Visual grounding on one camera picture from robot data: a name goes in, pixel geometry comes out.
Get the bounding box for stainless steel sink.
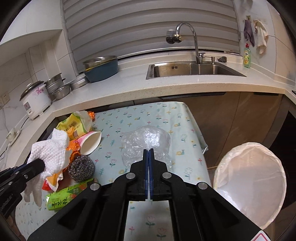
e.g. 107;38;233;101
146;62;245;79

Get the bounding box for white bowl on saucer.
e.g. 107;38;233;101
6;128;21;147

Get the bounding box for dark blue basin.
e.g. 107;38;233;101
84;59;118;83

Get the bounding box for orange crumpled wrapper far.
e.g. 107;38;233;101
88;111;95;121

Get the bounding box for grey window blind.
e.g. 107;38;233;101
62;1;240;70

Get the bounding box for dark scrubber by sink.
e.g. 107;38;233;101
218;56;227;63

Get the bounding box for white rice cooker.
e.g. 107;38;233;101
20;81;51;120

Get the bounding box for pink white paper cup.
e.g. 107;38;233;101
77;131;101;155

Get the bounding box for steel bowl in basin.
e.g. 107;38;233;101
82;55;117;69

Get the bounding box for yellow green snack bag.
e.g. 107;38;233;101
56;110;92;141

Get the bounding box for white hanging cloth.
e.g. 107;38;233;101
253;20;268;55

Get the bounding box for white paper towel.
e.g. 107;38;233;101
23;129;72;207

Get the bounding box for clear plastic bag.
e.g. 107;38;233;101
121;126;172;170

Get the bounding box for wooden base cabinet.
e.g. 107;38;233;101
162;92;291;167

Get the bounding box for chrome kitchen faucet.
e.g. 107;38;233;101
165;21;217;65

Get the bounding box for trash bin with white liner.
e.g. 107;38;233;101
213;142;287;230

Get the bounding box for rice cooker power cord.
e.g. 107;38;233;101
0;115;30;158

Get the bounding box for orange plastic wrapper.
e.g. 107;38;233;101
42;140;81;192

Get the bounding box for floral blue tablecloth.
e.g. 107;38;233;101
15;102;210;238

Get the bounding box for steel round tray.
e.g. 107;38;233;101
69;73;89;91

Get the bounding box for stacked steel pots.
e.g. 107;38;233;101
45;73;64;101

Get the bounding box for small steel bowl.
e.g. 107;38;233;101
52;84;71;100

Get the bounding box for green dish soap bottle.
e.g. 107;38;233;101
243;43;251;68

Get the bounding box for steel wool scrubber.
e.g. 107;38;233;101
68;155;95;183

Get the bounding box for wall power socket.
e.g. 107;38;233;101
0;92;10;107

